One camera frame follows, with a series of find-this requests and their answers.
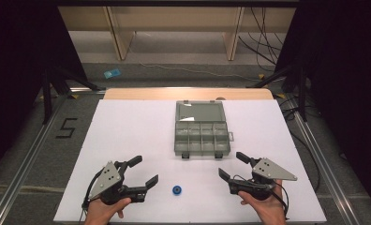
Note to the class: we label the person's right hand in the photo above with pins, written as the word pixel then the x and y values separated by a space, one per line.
pixel 269 209

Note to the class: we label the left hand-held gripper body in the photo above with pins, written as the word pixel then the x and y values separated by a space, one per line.
pixel 107 179

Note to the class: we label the aluminium floor rail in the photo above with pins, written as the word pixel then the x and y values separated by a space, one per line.
pixel 24 168
pixel 321 162

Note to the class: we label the dark curtain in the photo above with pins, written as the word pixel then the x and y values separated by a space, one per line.
pixel 18 62
pixel 346 78

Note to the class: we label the wooden table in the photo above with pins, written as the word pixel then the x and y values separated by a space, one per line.
pixel 161 93

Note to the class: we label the light wooden shelf unit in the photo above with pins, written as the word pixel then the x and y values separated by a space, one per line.
pixel 177 18

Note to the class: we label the white table mat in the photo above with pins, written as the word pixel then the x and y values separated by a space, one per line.
pixel 136 134

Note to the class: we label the grey plastic compartment box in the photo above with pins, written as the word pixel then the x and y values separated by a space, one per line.
pixel 202 134

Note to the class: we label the small blue wheel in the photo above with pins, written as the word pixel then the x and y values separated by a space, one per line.
pixel 177 190

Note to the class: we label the black metal stand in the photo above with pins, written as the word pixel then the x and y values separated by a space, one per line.
pixel 294 78
pixel 60 82

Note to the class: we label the person's left hand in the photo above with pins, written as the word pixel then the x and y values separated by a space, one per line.
pixel 100 214

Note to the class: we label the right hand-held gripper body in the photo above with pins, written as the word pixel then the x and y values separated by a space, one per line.
pixel 268 171

